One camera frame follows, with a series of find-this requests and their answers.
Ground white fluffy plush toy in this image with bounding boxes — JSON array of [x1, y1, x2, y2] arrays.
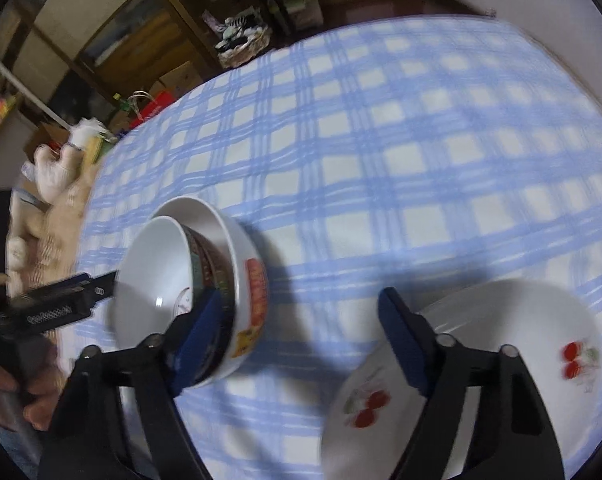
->
[[68, 117, 112, 148]]

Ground cherry print white plate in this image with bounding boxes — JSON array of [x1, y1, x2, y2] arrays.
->
[[320, 279, 602, 480]]

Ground red paper bag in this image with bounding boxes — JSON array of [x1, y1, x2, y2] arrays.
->
[[128, 91, 174, 128]]

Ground green yellow cushion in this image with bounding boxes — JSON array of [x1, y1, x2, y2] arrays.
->
[[88, 135, 114, 161]]

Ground person's left hand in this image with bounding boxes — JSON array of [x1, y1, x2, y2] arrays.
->
[[0, 357, 64, 433]]

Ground cardboard box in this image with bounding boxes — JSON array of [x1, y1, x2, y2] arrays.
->
[[26, 122, 74, 161], [158, 60, 204, 96]]

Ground cream plush toy blue paws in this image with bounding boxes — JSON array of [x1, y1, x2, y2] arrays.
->
[[34, 142, 84, 201]]

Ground beige floral blanket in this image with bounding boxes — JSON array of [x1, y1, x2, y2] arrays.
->
[[11, 170, 99, 311]]

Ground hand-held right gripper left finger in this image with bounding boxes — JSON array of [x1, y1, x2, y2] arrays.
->
[[38, 292, 227, 480]]

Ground dark patterned white bowl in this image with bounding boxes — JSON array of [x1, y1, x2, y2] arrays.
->
[[112, 216, 232, 388]]

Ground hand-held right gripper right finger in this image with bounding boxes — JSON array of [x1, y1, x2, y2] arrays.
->
[[378, 287, 564, 480]]

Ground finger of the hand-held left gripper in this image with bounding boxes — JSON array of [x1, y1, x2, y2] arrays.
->
[[84, 270, 119, 309]]

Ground cream plush rabbit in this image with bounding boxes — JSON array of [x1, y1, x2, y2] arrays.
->
[[6, 237, 32, 276]]

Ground wooden corner shelf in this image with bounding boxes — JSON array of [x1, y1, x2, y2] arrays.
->
[[131, 0, 262, 76]]

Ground wicker basket of socks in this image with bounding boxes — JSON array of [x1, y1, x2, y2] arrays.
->
[[215, 15, 273, 68]]

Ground clear plastic storage box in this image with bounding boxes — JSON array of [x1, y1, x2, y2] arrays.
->
[[276, 0, 327, 31]]

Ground white bowl yellow red print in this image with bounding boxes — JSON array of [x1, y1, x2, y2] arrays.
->
[[158, 196, 271, 381]]

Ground blue plaid blanket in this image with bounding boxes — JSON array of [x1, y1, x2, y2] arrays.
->
[[74, 15, 602, 480]]

